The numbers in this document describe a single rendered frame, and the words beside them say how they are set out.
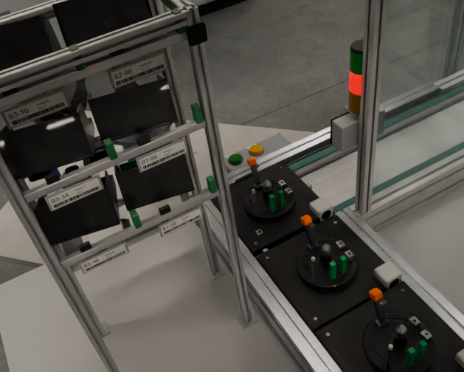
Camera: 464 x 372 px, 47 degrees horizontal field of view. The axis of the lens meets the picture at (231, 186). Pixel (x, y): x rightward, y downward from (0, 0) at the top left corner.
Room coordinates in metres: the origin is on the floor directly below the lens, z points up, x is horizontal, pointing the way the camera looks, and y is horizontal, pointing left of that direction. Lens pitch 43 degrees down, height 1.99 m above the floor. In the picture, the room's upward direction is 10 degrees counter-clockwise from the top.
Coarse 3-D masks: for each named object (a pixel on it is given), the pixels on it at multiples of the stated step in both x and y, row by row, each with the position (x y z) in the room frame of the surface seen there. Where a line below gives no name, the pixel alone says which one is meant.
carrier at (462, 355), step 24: (408, 288) 0.66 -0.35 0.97; (360, 312) 0.62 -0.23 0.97; (384, 312) 0.61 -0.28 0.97; (408, 312) 0.60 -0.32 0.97; (432, 312) 0.59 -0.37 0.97; (336, 336) 0.58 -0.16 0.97; (360, 336) 0.57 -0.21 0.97; (384, 336) 0.55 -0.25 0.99; (408, 336) 0.52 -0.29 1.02; (432, 336) 0.53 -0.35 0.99; (456, 336) 0.53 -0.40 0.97; (336, 360) 0.53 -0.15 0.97; (360, 360) 0.52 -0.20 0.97; (384, 360) 0.50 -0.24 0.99; (408, 360) 0.48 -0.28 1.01; (432, 360) 0.48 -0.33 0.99; (456, 360) 0.48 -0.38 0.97
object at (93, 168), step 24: (144, 48) 0.69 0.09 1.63; (72, 72) 0.65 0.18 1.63; (96, 72) 0.66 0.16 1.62; (0, 96) 0.62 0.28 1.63; (24, 96) 0.63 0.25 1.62; (96, 144) 0.81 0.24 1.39; (96, 168) 0.64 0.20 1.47; (24, 192) 0.61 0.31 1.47; (48, 192) 0.61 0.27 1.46; (216, 192) 0.71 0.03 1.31; (168, 216) 0.68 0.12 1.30; (120, 240) 0.64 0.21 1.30
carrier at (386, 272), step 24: (336, 216) 0.91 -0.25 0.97; (288, 240) 0.86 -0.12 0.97; (336, 240) 0.83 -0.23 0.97; (360, 240) 0.82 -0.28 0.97; (264, 264) 0.79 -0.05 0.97; (288, 264) 0.78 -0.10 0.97; (312, 264) 0.71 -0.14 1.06; (336, 264) 0.74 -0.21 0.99; (360, 264) 0.75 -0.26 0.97; (384, 264) 0.72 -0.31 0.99; (288, 288) 0.72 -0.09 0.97; (312, 288) 0.70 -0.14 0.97; (336, 288) 0.69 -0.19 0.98; (360, 288) 0.68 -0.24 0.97; (384, 288) 0.67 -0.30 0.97; (312, 312) 0.64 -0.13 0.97; (336, 312) 0.63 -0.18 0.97
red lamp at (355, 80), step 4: (352, 72) 0.95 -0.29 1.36; (352, 76) 0.94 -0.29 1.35; (356, 76) 0.94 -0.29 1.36; (360, 76) 0.93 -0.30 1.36; (352, 80) 0.94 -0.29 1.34; (356, 80) 0.94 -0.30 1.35; (360, 80) 0.93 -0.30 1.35; (352, 84) 0.94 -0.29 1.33; (356, 84) 0.94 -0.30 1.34; (360, 84) 0.93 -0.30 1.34; (352, 88) 0.94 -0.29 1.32; (356, 88) 0.94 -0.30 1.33; (360, 88) 0.93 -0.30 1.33; (352, 92) 0.94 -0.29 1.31; (356, 92) 0.94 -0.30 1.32; (360, 92) 0.93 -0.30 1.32
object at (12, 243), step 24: (192, 144) 1.44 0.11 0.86; (240, 144) 1.40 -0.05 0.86; (120, 192) 1.26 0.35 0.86; (0, 216) 1.24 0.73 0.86; (120, 216) 1.15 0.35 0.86; (144, 216) 1.13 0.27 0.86; (0, 240) 1.14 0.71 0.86; (24, 240) 1.12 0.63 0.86; (96, 240) 1.07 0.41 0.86; (24, 264) 1.05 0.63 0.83
